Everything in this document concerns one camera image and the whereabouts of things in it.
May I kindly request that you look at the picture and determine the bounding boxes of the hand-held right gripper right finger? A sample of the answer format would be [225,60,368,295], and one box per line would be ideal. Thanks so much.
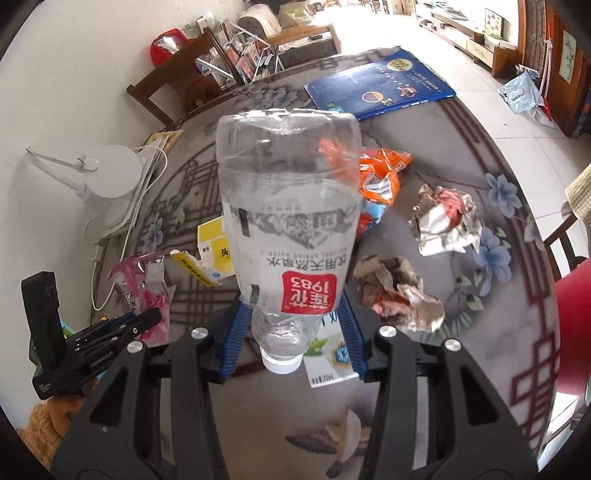
[339,295,539,480]

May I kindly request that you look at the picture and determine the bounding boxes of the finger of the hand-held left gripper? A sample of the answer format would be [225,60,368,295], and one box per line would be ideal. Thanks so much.
[95,311,139,330]
[74,308,162,349]

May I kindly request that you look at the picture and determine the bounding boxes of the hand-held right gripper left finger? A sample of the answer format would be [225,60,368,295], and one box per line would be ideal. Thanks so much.
[51,300,254,480]

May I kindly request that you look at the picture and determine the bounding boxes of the pink foil wrapper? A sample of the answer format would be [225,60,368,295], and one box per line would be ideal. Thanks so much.
[107,253,176,347]

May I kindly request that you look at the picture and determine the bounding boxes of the clear plastic water bottle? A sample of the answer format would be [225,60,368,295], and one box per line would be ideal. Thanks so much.
[216,108,363,374]

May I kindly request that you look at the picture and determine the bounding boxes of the silver red wrapper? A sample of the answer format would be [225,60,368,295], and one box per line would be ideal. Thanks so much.
[409,185,483,257]

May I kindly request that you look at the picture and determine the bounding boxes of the orange snack bag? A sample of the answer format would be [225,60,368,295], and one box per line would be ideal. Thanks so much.
[321,138,413,241]

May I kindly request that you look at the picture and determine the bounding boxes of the red bin with green rim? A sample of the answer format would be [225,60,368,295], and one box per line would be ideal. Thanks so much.
[551,258,591,402]

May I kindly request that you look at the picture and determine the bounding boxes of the person's left hand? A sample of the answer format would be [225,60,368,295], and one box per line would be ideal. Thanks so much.
[48,390,95,416]

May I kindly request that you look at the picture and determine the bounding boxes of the white milk carton green label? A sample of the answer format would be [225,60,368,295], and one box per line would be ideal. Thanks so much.
[302,311,361,389]

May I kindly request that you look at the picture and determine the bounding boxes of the crumpled brown paper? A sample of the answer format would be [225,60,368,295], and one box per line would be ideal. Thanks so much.
[353,256,445,333]

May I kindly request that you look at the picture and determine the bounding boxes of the torn yellow striped carton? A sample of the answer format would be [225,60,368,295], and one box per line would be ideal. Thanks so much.
[170,249,220,287]

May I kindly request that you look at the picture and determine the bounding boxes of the yellow white box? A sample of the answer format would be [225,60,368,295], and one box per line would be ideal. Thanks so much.
[198,218,237,280]

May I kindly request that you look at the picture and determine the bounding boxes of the white desk lamp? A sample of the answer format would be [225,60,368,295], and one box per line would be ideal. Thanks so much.
[25,145,141,243]

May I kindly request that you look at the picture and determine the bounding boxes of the brown wooden chair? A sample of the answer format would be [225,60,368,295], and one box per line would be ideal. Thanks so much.
[542,203,591,282]

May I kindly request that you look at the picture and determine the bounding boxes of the dark wooden chair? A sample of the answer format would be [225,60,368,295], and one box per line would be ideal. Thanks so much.
[126,28,245,130]

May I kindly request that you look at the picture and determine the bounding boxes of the blue glossy booklet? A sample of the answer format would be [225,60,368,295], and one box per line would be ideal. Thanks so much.
[304,46,457,121]

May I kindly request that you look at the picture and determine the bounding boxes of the beige checkered towel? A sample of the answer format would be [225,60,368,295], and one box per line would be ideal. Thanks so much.
[566,168,591,232]

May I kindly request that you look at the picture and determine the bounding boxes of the red plastic bag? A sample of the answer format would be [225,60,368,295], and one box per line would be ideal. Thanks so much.
[151,28,195,68]

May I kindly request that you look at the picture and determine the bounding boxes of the metal magazine rack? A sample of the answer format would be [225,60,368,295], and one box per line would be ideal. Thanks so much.
[185,14,287,86]

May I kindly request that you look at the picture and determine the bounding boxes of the blue plastic bag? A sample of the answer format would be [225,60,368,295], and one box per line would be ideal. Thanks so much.
[498,71,543,114]

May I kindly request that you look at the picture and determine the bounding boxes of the wooden sofa with cushions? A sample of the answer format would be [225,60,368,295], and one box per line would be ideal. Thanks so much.
[238,2,342,65]

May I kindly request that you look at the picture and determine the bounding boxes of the long television cabinet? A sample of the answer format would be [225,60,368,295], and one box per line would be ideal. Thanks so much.
[416,0,522,79]

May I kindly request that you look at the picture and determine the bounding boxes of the white mop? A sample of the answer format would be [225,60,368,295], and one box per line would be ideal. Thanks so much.
[536,37,556,121]

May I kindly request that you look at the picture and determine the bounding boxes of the colourful framed picture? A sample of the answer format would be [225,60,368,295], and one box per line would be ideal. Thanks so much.
[484,8,506,38]

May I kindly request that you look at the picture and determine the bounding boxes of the white lamp cable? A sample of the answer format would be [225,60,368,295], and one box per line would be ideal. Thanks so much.
[90,148,169,312]

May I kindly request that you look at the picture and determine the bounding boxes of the small wooden picture frame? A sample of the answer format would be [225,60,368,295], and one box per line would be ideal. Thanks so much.
[144,130,184,151]

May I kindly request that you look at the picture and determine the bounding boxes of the bamboo print wall panel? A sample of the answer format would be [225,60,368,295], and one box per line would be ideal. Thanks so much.
[560,30,580,84]

